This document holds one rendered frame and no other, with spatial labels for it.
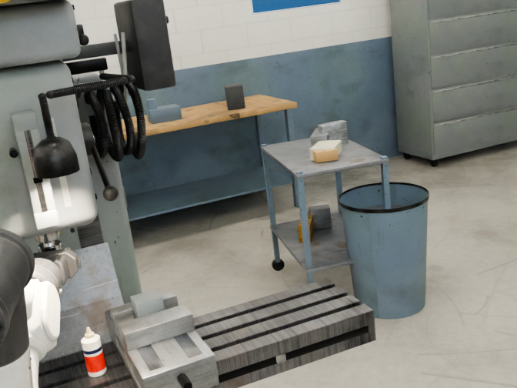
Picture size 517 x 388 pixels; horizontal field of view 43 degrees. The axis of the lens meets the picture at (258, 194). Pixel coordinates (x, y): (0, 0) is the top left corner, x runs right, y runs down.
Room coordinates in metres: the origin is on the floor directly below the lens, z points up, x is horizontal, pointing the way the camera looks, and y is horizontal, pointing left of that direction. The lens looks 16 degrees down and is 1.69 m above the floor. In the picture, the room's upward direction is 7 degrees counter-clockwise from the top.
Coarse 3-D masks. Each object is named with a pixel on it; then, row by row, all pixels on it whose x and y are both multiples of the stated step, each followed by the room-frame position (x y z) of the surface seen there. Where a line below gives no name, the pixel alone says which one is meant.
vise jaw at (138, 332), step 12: (168, 312) 1.29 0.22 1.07; (180, 312) 1.28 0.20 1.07; (120, 324) 1.26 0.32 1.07; (132, 324) 1.25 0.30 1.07; (144, 324) 1.24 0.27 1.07; (156, 324) 1.24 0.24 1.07; (168, 324) 1.25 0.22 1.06; (180, 324) 1.26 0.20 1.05; (192, 324) 1.27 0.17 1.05; (132, 336) 1.22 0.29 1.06; (144, 336) 1.22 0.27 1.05; (156, 336) 1.23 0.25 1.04; (168, 336) 1.24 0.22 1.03; (132, 348) 1.21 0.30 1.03
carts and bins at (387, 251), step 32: (320, 128) 3.68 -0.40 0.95; (288, 160) 3.49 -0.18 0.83; (320, 160) 3.35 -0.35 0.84; (352, 160) 3.32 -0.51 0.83; (384, 160) 3.26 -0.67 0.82; (352, 192) 3.47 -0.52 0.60; (384, 192) 3.26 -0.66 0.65; (416, 192) 3.39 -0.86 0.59; (288, 224) 3.92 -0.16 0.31; (320, 224) 3.75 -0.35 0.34; (352, 224) 3.17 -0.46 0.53; (384, 224) 3.07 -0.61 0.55; (416, 224) 3.10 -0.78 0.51; (320, 256) 3.32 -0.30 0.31; (352, 256) 3.21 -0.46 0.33; (384, 256) 3.08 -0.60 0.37; (416, 256) 3.11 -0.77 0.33; (384, 288) 3.10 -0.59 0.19; (416, 288) 3.12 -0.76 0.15
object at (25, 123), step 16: (16, 112) 1.16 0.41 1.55; (32, 112) 1.14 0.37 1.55; (16, 128) 1.13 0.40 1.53; (32, 128) 1.14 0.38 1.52; (32, 144) 1.14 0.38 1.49; (32, 160) 1.13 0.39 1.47; (32, 176) 1.13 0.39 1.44; (32, 192) 1.13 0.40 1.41; (48, 192) 1.14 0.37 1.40; (32, 208) 1.13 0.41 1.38; (48, 208) 1.14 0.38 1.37; (48, 224) 1.13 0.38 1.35
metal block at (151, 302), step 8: (136, 296) 1.32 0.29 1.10; (144, 296) 1.32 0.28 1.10; (152, 296) 1.31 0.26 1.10; (160, 296) 1.31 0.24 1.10; (136, 304) 1.28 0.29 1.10; (144, 304) 1.29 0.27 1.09; (152, 304) 1.30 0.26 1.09; (160, 304) 1.30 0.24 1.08; (136, 312) 1.29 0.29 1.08; (144, 312) 1.29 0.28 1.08; (152, 312) 1.29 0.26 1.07
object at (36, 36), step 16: (64, 0) 1.19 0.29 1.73; (0, 16) 1.14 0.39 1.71; (16, 16) 1.15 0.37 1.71; (32, 16) 1.16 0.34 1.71; (48, 16) 1.17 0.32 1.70; (64, 16) 1.17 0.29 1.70; (0, 32) 1.14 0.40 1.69; (16, 32) 1.15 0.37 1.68; (32, 32) 1.15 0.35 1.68; (48, 32) 1.16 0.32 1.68; (64, 32) 1.17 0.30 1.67; (0, 48) 1.13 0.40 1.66; (16, 48) 1.14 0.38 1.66; (32, 48) 1.15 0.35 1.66; (48, 48) 1.16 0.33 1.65; (64, 48) 1.17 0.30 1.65; (80, 48) 1.19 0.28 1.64; (0, 64) 1.13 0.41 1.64; (16, 64) 1.15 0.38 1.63
